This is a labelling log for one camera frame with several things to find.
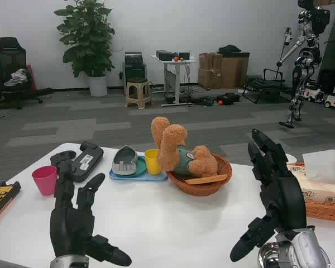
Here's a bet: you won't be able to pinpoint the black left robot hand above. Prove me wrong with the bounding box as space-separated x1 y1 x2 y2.
49 160 132 267

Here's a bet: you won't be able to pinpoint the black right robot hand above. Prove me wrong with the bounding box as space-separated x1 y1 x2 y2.
230 128 308 263

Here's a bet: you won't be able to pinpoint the orange tissue box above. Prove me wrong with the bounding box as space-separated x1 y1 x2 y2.
287 163 335 206

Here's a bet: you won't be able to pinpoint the rectangular orange wicker basket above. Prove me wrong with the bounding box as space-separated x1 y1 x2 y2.
286 161 335 223

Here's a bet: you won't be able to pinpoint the pink plastic cup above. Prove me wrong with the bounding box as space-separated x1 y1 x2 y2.
31 165 59 196

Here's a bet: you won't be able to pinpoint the white tissue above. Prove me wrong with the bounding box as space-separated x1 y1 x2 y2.
302 149 335 185

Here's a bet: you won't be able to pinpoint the black handheld device with label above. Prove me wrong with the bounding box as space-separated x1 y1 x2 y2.
69 141 104 184

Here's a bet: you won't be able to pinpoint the black gamepad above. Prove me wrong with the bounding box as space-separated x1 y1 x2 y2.
50 150 76 168

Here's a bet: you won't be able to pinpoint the yellow and black remote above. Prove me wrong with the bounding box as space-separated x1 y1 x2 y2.
0 180 22 227

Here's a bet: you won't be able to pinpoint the grey slip-on shoe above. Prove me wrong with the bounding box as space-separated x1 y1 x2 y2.
111 145 139 175

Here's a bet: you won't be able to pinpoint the flat orange wooden stick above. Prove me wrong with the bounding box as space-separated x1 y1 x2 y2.
184 174 228 185

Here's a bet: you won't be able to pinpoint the round wicker basket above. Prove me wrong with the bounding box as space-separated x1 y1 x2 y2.
166 153 233 197

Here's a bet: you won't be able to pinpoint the green plate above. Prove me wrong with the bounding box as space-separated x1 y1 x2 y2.
119 155 147 177

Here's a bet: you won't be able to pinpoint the light blue tray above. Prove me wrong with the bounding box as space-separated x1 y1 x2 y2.
109 164 169 182

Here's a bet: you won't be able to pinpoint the yellow plastic cup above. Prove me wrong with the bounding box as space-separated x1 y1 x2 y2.
144 149 160 176

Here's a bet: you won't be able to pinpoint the black case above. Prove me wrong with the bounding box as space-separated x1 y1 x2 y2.
216 92 241 106

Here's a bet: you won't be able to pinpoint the brown teddy bear plush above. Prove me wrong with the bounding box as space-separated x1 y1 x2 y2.
150 116 219 178

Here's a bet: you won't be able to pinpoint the large brown cardboard box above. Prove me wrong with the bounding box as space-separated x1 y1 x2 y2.
220 52 251 89

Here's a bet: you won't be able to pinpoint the white plant pot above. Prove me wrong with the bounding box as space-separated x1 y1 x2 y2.
87 74 108 97

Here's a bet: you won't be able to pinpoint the silver black humanoid robot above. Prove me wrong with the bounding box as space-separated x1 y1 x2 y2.
276 0 332 129

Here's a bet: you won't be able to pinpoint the beige plastic stool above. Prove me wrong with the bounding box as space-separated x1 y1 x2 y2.
125 78 153 109

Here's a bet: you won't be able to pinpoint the stacked brown cardboard boxes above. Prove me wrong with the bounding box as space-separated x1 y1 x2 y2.
198 52 223 90

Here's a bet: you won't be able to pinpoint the white cloth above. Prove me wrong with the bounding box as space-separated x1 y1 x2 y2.
4 69 28 87

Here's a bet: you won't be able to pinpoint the black bag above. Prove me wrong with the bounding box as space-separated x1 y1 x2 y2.
217 44 242 55

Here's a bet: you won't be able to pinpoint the black equipment stack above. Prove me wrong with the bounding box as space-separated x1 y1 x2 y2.
122 51 147 84

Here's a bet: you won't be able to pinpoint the white standing desk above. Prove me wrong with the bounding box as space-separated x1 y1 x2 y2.
150 54 198 107

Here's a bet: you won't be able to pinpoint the black office chair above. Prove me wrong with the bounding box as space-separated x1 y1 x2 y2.
0 36 44 110

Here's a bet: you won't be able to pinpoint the large green potted plant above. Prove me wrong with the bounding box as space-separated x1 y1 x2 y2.
54 0 116 78

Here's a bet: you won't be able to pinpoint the black folding frame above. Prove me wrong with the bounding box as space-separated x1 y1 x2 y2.
241 68 293 104

